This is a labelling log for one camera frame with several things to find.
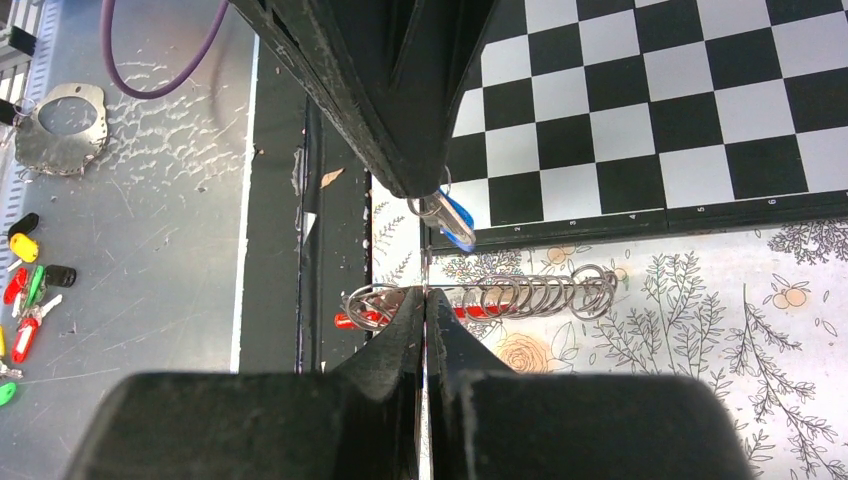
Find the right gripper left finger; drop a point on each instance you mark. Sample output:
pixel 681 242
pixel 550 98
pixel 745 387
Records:
pixel 391 362

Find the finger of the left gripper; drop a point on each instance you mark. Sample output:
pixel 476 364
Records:
pixel 306 38
pixel 432 45

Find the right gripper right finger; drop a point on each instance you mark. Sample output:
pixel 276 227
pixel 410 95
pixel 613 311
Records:
pixel 451 348

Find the blue key tag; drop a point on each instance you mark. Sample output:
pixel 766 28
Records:
pixel 455 222

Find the silver key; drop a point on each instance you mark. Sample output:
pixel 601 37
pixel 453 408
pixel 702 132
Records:
pixel 426 208

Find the keyring with red fob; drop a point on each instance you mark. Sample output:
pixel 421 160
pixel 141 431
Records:
pixel 588 292

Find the spare silver keyring plate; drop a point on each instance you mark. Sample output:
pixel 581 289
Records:
pixel 64 132

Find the black white chessboard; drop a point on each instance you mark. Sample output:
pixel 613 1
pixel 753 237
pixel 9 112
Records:
pixel 590 120

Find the floral table mat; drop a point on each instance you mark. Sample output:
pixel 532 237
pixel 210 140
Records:
pixel 760 316

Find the coloured key tags bunch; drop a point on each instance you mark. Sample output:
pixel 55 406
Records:
pixel 25 294

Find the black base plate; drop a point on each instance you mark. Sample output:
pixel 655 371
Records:
pixel 307 232

